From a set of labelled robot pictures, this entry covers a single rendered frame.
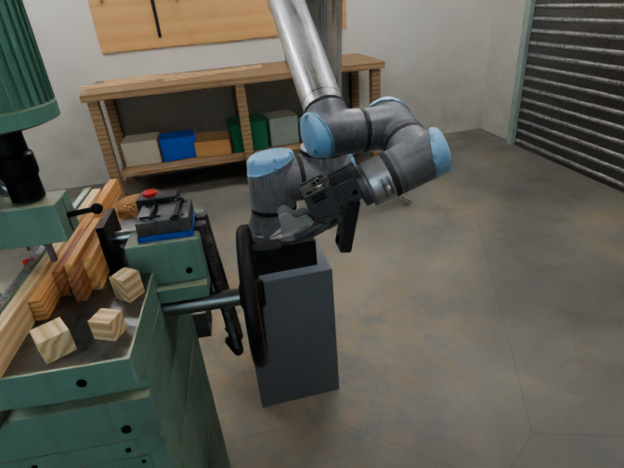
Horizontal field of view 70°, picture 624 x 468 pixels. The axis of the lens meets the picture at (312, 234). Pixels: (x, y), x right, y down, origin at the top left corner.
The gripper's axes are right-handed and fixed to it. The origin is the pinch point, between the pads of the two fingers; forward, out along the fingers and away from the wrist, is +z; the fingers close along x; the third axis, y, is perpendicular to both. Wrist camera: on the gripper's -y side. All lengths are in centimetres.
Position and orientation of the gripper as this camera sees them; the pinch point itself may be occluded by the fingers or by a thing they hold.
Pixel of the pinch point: (278, 240)
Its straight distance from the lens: 88.7
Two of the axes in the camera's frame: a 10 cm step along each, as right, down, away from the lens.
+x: 1.6, 4.6, -8.7
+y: -4.1, -7.8, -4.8
